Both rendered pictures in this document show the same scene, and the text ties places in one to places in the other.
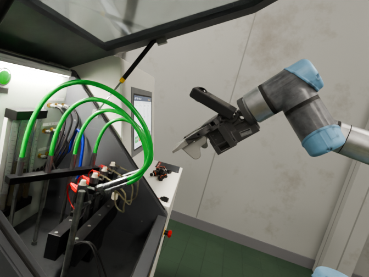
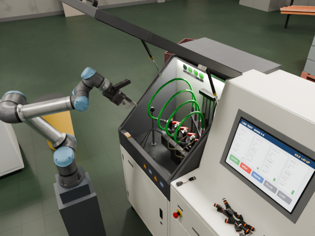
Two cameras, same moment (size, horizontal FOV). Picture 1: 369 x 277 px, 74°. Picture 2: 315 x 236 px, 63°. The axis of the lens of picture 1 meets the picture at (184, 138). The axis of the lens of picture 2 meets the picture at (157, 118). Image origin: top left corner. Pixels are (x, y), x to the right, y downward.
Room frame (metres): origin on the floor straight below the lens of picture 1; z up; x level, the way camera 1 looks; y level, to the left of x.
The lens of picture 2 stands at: (1.85, -0.67, 2.18)
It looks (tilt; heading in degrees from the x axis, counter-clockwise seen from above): 35 degrees down; 145
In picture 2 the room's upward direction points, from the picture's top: 2 degrees counter-clockwise
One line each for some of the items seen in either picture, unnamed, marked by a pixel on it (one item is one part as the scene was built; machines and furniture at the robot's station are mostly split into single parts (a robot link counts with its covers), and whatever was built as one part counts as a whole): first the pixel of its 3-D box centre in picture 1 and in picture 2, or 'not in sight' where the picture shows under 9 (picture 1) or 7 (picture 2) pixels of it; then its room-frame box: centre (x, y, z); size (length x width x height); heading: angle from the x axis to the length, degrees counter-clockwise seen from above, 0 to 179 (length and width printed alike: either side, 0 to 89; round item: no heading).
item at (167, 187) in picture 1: (158, 179); (226, 217); (1.39, 0.08, 0.96); 0.70 x 0.22 x 0.03; 178
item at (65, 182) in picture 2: not in sight; (69, 173); (0.57, -0.47, 0.95); 0.15 x 0.15 x 0.10
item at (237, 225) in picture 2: (161, 171); (233, 217); (1.42, 0.08, 1.01); 0.23 x 0.11 x 0.06; 178
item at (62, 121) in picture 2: not in sight; (56, 122); (-1.02, -0.19, 0.31); 0.40 x 0.40 x 0.63
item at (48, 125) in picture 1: (53, 129); not in sight; (0.95, 0.51, 1.20); 0.13 x 0.03 x 0.31; 178
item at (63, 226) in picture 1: (87, 231); (180, 152); (0.81, 0.25, 0.91); 0.34 x 0.10 x 0.15; 178
